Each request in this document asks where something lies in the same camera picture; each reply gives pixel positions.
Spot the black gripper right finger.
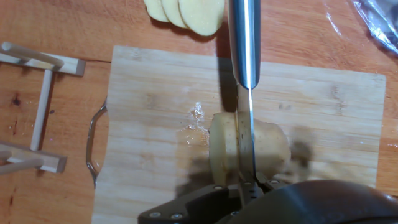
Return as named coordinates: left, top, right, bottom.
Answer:
left=256, top=173, right=285, bottom=190

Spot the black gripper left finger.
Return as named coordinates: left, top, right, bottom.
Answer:
left=138, top=180, right=265, bottom=224

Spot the steel cleaver knife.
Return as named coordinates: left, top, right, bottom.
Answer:
left=228, top=0, right=262, bottom=189

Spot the halved potato chunk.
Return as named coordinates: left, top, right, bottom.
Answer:
left=253, top=119, right=292, bottom=181

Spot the freshly cut potato slice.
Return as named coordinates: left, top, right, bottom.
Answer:
left=208, top=111, right=240, bottom=187

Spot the wooden cutting board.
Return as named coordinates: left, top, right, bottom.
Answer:
left=86, top=45, right=387, bottom=224

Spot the pale potato slice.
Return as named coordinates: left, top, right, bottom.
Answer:
left=143, top=0, right=170, bottom=23
left=160, top=0, right=189, bottom=29
left=178, top=0, right=226, bottom=37

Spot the wooden peg dish rack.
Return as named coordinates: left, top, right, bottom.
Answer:
left=0, top=41, right=86, bottom=175

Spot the clear plastic bag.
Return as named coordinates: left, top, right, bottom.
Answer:
left=351, top=0, right=398, bottom=55

